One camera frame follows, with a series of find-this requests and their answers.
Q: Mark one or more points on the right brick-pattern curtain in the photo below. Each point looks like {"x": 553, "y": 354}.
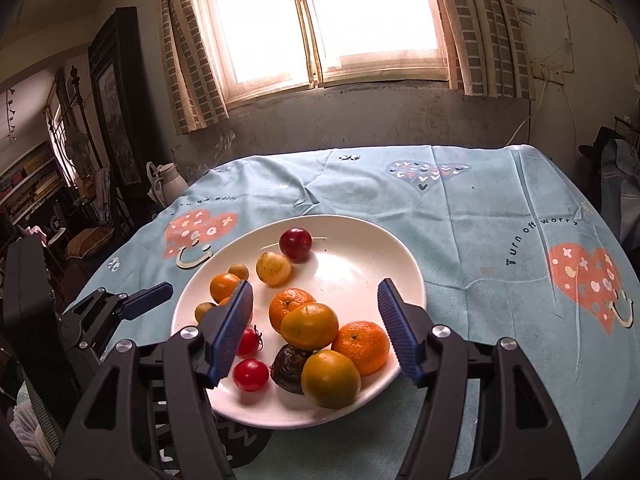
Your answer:
{"x": 485, "y": 49}

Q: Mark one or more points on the window with bright light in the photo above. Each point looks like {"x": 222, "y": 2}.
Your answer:
{"x": 261, "y": 47}

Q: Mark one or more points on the small orange kumquat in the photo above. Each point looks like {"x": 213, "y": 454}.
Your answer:
{"x": 222, "y": 286}

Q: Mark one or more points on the small brown longan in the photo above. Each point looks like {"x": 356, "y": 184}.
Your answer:
{"x": 240, "y": 270}

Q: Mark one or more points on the yellow round fruit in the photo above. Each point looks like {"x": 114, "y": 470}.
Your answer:
{"x": 273, "y": 268}

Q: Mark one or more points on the brick-pattern curtain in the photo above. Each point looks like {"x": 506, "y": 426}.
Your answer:
{"x": 195, "y": 99}
{"x": 485, "y": 49}

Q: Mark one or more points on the bumpy mandarin orange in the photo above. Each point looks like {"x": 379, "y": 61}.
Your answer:
{"x": 365, "y": 343}

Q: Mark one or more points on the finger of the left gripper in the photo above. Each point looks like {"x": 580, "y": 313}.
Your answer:
{"x": 135, "y": 299}

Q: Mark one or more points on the orange tangerine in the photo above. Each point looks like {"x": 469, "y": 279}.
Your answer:
{"x": 330, "y": 380}

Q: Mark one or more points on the red cherry tomato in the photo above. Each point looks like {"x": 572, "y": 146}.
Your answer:
{"x": 251, "y": 375}
{"x": 250, "y": 343}

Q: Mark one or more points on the brown round longan fruit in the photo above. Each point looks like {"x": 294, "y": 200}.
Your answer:
{"x": 201, "y": 310}

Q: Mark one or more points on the wall outlet with cable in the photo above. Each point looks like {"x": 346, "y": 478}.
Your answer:
{"x": 549, "y": 73}

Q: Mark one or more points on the dark wrinkled passion fruit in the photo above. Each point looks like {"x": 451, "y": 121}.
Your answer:
{"x": 287, "y": 368}

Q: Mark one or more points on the white oval plate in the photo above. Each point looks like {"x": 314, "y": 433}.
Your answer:
{"x": 314, "y": 283}

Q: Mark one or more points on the light blue patterned tablecloth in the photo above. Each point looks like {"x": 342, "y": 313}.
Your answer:
{"x": 507, "y": 246}

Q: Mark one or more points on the large smooth orange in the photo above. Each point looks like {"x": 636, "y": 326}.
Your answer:
{"x": 310, "y": 327}

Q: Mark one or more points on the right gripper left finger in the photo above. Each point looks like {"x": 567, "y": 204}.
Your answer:
{"x": 146, "y": 412}

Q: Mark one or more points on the left brick-pattern curtain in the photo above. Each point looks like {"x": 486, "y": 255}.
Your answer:
{"x": 195, "y": 99}

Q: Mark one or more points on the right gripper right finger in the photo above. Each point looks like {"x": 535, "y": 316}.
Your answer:
{"x": 518, "y": 433}

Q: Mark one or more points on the pile of blue clothes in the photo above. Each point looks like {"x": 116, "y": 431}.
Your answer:
{"x": 614, "y": 186}

